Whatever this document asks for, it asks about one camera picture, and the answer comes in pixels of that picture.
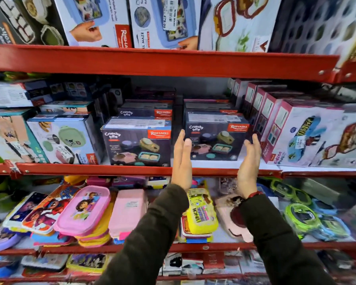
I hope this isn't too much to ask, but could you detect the person's right hand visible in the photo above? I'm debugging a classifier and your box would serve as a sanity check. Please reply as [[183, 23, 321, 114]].
[[237, 133, 262, 199]]

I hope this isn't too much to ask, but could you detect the person's left hand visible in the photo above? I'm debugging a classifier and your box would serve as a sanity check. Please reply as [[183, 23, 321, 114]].
[[171, 129, 193, 192]]

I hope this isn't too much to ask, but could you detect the person's left forearm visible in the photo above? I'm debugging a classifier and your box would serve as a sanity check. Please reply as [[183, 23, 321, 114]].
[[94, 183, 190, 285]]

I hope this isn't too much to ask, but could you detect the person's right forearm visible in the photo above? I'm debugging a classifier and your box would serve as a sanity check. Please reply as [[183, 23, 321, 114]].
[[239, 194, 336, 285]]

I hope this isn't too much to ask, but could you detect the dark lunch box set carton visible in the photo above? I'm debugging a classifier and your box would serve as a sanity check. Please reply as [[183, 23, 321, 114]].
[[183, 98, 241, 115], [117, 99, 174, 121], [184, 111, 250, 161], [100, 116, 172, 167]]

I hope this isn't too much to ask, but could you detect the green rimmed steel container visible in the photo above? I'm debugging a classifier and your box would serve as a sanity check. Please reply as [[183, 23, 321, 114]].
[[284, 203, 321, 235], [269, 179, 312, 206]]

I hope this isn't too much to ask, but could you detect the row of pink white cartons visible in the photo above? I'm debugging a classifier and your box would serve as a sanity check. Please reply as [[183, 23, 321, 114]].
[[229, 78, 356, 169]]

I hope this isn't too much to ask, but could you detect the yellow cartoon lunch box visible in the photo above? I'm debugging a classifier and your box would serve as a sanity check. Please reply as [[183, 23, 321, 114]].
[[186, 188, 219, 235]]

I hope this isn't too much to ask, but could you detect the pale pink lunch box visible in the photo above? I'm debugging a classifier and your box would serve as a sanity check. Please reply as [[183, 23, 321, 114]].
[[215, 194, 254, 243]]

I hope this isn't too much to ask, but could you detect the plain pink lunch box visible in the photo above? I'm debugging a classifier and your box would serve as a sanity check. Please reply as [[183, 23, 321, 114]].
[[108, 189, 149, 239]]

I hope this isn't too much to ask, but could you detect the red metal shelf rack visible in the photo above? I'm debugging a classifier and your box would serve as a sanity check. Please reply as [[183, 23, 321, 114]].
[[0, 43, 356, 285]]

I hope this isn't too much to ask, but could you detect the blue rimmed steel container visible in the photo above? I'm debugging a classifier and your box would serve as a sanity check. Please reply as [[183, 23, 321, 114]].
[[310, 215, 351, 241]]

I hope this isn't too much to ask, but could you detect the white carton green lunch box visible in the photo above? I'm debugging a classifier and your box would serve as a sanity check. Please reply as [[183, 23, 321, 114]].
[[26, 114, 104, 165]]

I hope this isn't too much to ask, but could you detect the small white black carton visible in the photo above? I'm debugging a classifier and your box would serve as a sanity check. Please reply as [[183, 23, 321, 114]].
[[163, 253, 183, 276]]

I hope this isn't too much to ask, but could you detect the pink cartoon lunch box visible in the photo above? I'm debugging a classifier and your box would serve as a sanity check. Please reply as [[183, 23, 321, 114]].
[[53, 186, 111, 237]]

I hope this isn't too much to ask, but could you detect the small red carton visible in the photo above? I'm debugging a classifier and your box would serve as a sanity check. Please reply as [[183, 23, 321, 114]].
[[202, 252, 226, 275]]

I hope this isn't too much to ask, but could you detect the white carton blue maze toy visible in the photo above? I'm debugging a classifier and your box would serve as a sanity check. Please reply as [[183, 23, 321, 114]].
[[53, 0, 133, 48], [128, 0, 203, 51]]

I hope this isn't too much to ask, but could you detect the white carton brown lunch box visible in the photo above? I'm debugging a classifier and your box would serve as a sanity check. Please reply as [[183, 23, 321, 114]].
[[198, 0, 283, 53]]

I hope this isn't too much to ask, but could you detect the dark blue patterned carton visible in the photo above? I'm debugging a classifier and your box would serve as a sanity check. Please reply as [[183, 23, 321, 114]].
[[268, 0, 356, 68]]

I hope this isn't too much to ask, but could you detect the orange cartoon lunch box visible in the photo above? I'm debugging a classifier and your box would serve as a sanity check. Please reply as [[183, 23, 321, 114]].
[[22, 185, 81, 235]]

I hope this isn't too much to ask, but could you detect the yellow flat lunch box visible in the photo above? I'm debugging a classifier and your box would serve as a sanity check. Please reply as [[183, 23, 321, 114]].
[[66, 253, 108, 274]]

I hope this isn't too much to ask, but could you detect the white dark cartoon lunch box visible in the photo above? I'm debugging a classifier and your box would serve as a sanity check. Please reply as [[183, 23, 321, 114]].
[[2, 192, 47, 232]]

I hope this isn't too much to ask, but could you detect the teal lunch box carton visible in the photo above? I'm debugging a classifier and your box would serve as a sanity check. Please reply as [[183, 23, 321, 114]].
[[0, 108, 50, 164]]

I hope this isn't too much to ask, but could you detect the white flat lunch box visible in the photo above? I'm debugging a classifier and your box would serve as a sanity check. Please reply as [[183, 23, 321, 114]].
[[20, 253, 69, 271]]

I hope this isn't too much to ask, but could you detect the white printed flat carton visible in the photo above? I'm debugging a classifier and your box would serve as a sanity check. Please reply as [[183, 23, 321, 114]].
[[0, 82, 34, 109]]

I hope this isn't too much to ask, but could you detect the purple lunch box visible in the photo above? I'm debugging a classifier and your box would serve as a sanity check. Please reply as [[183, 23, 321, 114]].
[[0, 227, 22, 252]]

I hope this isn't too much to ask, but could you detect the black lunch box carton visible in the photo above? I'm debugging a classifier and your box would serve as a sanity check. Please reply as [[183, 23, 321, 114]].
[[0, 0, 69, 47]]

